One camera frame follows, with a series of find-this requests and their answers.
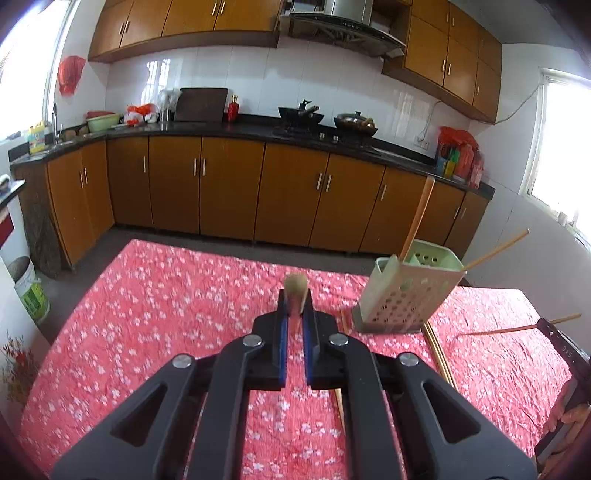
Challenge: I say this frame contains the brown lower kitchen cabinets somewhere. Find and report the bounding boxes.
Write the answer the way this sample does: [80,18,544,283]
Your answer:
[10,125,494,276]

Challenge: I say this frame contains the green basin on counter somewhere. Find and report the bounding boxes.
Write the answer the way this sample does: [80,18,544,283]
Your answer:
[86,111,120,133]

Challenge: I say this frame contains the lidded wok on stove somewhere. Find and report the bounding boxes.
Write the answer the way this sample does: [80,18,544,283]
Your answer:
[334,111,378,138]

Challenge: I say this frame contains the wooden chopstick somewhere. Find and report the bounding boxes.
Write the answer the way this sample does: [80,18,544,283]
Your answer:
[334,311,346,433]
[464,229,531,272]
[283,273,308,318]
[423,321,458,389]
[399,176,435,263]
[457,313,583,338]

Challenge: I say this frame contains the black wok on stove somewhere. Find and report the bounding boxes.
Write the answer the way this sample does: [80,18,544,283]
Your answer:
[277,99,325,129]

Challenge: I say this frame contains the black gas stove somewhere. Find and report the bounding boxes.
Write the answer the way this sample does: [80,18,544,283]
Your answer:
[273,125,376,151]

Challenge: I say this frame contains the person's right hand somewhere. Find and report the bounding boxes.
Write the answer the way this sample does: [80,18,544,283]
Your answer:
[539,377,590,479]

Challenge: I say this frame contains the steel range hood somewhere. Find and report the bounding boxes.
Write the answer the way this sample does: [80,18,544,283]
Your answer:
[281,1,406,59]

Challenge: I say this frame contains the red bags and condiment packages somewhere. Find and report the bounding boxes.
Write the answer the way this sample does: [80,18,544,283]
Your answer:
[436,126,484,189]

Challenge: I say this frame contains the dark wooden cutting board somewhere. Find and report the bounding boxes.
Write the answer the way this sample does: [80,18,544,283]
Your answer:
[174,87,228,123]

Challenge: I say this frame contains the white plastic bucket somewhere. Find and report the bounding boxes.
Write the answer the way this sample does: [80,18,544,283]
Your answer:
[7,256,50,324]

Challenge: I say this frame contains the brown kitchen cabinets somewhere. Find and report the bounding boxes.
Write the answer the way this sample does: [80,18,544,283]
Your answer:
[10,125,494,276]
[87,0,502,124]

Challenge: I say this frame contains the red white bag on counter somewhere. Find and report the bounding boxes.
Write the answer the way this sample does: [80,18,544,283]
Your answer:
[122,103,159,126]

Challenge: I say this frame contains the red plastic bag on wall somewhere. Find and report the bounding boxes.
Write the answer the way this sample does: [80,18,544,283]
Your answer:
[57,55,86,97]

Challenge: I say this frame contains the yellow detergent bottle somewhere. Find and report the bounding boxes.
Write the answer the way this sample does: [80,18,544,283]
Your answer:
[28,121,48,154]

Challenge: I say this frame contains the brown upper kitchen cabinets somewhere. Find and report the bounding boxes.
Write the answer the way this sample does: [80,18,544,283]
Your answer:
[87,0,502,124]

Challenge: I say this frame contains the red floral tablecloth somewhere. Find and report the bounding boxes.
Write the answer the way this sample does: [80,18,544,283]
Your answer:
[19,239,570,479]

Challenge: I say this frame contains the beige perforated utensil holder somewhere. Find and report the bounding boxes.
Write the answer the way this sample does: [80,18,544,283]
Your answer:
[353,240,466,334]

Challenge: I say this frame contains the red bottle on counter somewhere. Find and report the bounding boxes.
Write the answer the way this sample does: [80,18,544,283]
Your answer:
[228,94,239,123]

